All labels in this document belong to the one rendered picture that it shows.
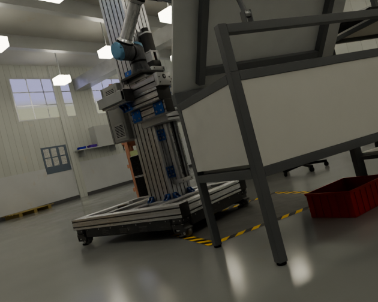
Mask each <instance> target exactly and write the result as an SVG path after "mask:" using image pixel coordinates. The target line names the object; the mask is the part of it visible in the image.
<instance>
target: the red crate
mask: <svg viewBox="0 0 378 302"><path fill-rule="evenodd" d="M304 195H305V196H306V197H307V201H308V206H309V208H310V213H311V217H312V218H357V217H358V216H360V215H362V214H364V213H366V212H367V211H369V210H371V209H373V208H375V207H377V206H378V174H375V175H369V176H357V177H345V178H342V179H340V180H337V181H335V182H332V183H330V184H328V185H325V186H322V187H321V188H318V189H316V190H313V191H311V192H309V193H306V194H304Z"/></svg>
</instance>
